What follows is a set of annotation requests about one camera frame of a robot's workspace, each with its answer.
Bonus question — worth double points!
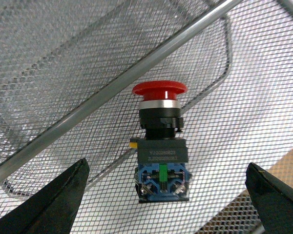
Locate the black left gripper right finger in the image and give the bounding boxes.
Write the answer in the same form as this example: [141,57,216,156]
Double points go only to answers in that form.
[245,163,293,234]

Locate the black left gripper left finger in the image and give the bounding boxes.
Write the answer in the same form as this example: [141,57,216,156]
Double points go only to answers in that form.
[0,158,89,234]

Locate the red emergency stop button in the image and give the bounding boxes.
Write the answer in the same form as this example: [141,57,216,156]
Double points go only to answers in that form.
[129,80,192,203]

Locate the silver mesh paper rack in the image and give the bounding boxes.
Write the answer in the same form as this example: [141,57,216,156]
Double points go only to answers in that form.
[0,0,293,234]

